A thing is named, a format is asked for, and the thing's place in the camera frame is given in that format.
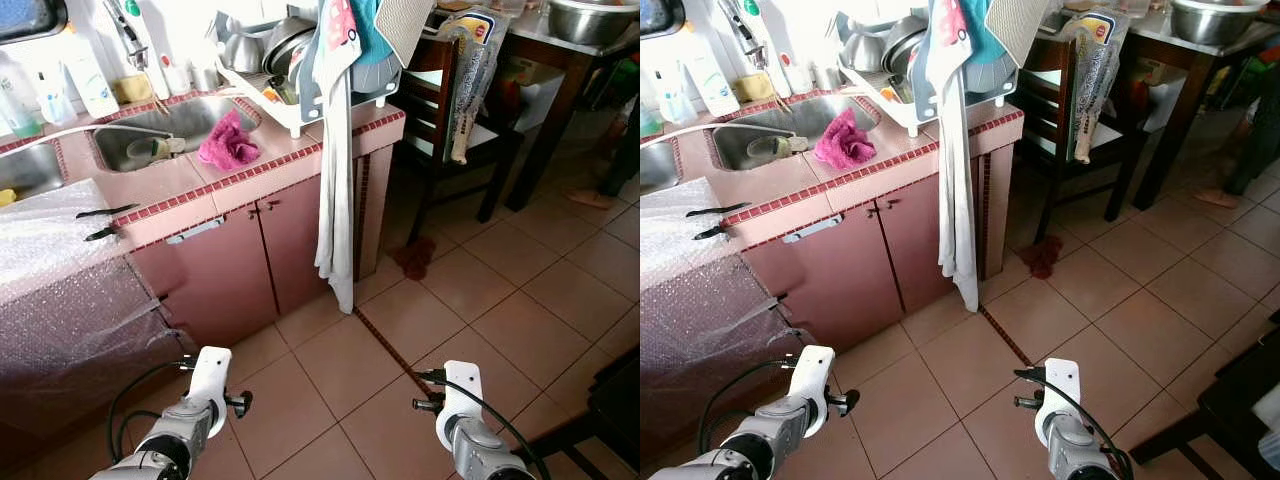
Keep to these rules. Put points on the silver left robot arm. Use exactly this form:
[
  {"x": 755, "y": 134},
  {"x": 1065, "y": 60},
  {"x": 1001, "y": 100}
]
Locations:
[
  {"x": 170, "y": 440},
  {"x": 770, "y": 440}
]

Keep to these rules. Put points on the dark red floor rag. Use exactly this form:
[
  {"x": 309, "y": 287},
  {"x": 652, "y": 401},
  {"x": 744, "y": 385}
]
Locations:
[
  {"x": 1040, "y": 257},
  {"x": 415, "y": 258}
]

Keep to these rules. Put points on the plain pink cabinet door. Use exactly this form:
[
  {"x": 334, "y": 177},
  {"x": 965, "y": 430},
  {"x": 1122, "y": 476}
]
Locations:
[
  {"x": 915, "y": 245},
  {"x": 295, "y": 250}
]

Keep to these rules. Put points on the clear bubble wrap sheet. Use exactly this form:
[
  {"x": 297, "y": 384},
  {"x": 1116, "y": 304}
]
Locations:
[
  {"x": 60, "y": 300},
  {"x": 700, "y": 300}
]

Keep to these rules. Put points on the dark wooden stool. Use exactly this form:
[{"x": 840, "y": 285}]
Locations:
[
  {"x": 615, "y": 400},
  {"x": 1240, "y": 390}
]

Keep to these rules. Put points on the long white towel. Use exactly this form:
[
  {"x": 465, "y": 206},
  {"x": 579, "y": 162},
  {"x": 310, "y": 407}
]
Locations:
[
  {"x": 338, "y": 200},
  {"x": 960, "y": 200}
]

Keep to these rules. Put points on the black clip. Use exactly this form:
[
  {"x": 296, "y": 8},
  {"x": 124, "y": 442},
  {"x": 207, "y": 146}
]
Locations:
[
  {"x": 715, "y": 210},
  {"x": 710, "y": 232},
  {"x": 100, "y": 234},
  {"x": 105, "y": 212}
]

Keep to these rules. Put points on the clear drinking glass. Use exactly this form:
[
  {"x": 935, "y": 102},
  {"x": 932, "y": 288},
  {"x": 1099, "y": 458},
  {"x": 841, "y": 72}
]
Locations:
[
  {"x": 150, "y": 149},
  {"x": 770, "y": 148}
]

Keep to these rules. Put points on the small steel sink basin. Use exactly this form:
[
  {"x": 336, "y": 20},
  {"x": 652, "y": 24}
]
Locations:
[
  {"x": 780, "y": 125},
  {"x": 170, "y": 125}
]

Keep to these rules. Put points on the white dish rack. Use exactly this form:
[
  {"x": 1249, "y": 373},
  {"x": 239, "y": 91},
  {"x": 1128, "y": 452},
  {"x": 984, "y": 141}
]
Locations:
[
  {"x": 290, "y": 115},
  {"x": 905, "y": 112}
]

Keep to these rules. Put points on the dark wooden chair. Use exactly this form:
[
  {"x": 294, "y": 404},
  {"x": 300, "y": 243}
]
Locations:
[
  {"x": 440, "y": 110},
  {"x": 1050, "y": 110}
]

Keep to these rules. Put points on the yellow sponge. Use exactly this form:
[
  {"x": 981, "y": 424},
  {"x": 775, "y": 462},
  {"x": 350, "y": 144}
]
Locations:
[
  {"x": 755, "y": 88},
  {"x": 132, "y": 90}
]

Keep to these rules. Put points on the clear printed snack bag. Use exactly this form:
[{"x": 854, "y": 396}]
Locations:
[
  {"x": 468, "y": 70},
  {"x": 1095, "y": 70}
]

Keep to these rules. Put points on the white tube bottle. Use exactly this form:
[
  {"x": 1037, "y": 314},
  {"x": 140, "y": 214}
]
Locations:
[
  {"x": 715, "y": 85},
  {"x": 92, "y": 85}
]

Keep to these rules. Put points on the steel pot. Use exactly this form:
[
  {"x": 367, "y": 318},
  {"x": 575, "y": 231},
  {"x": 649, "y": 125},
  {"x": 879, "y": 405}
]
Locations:
[
  {"x": 865, "y": 52},
  {"x": 245, "y": 52}
]

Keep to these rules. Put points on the dark wooden table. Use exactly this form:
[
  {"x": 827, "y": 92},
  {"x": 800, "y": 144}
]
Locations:
[
  {"x": 570, "y": 70},
  {"x": 1190, "y": 90}
]

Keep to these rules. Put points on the tall white bottle coloured cap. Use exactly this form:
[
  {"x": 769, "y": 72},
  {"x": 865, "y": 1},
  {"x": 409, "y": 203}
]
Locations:
[
  {"x": 785, "y": 45},
  {"x": 160, "y": 50}
]

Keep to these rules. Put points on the grey round pan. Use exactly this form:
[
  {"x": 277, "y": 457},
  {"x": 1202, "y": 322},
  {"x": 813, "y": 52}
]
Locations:
[
  {"x": 290, "y": 45},
  {"x": 908, "y": 42}
]

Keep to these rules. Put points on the chrome sink faucet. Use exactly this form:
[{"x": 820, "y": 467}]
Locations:
[
  {"x": 750, "y": 45},
  {"x": 130, "y": 45}
]

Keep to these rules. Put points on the teal cloth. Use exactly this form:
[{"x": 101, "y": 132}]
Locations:
[
  {"x": 372, "y": 35},
  {"x": 988, "y": 35}
]

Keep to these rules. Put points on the beige mesh mat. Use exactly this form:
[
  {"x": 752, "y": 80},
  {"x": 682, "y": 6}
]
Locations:
[
  {"x": 1020, "y": 28},
  {"x": 408, "y": 28}
]

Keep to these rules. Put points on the pink patterned cloth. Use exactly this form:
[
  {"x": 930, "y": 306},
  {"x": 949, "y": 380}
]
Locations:
[
  {"x": 952, "y": 28},
  {"x": 340, "y": 25}
]

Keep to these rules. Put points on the large steel mixing bowl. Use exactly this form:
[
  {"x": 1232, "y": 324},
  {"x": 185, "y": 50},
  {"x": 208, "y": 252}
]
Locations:
[
  {"x": 590, "y": 22},
  {"x": 1215, "y": 22}
]

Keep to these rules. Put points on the dark round-cornered panel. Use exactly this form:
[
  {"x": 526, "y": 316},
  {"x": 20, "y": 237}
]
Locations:
[
  {"x": 660, "y": 15},
  {"x": 30, "y": 18}
]

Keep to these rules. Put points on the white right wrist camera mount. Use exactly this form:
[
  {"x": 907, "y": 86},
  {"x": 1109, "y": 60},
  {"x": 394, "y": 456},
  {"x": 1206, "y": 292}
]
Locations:
[
  {"x": 1060, "y": 400},
  {"x": 462, "y": 400}
]

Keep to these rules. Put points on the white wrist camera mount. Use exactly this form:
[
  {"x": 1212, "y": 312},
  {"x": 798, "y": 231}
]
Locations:
[
  {"x": 812, "y": 385},
  {"x": 1060, "y": 400},
  {"x": 462, "y": 400},
  {"x": 210, "y": 385}
]

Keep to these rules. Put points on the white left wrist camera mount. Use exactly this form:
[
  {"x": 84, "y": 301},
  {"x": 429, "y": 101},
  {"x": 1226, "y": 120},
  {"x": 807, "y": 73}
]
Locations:
[
  {"x": 210, "y": 385},
  {"x": 812, "y": 385}
]

